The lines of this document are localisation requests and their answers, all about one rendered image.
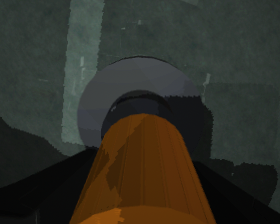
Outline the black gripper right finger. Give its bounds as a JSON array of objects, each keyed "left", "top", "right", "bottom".
[{"left": 193, "top": 160, "right": 280, "bottom": 224}]

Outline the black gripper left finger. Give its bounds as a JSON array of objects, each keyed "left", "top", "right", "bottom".
[{"left": 0, "top": 149, "right": 97, "bottom": 224}]

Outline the orange knob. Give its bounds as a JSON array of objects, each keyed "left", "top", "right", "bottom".
[{"left": 68, "top": 113, "right": 216, "bottom": 224}]

